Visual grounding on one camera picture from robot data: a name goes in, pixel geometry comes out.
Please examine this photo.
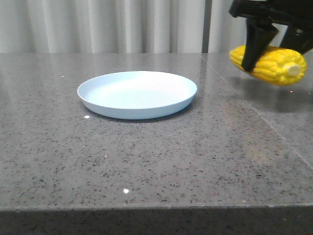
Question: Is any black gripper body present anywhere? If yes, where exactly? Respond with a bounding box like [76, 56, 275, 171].
[229, 0, 313, 29]

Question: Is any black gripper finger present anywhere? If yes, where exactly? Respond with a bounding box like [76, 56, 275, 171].
[279, 25, 313, 54]
[241, 19, 279, 72]

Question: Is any yellow corn cob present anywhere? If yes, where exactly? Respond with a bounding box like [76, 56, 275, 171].
[244, 46, 307, 86]

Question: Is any light blue plate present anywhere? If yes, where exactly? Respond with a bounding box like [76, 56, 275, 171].
[77, 71, 197, 120]

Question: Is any white curtain left panel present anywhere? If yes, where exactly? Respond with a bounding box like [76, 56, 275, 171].
[0, 0, 206, 53]

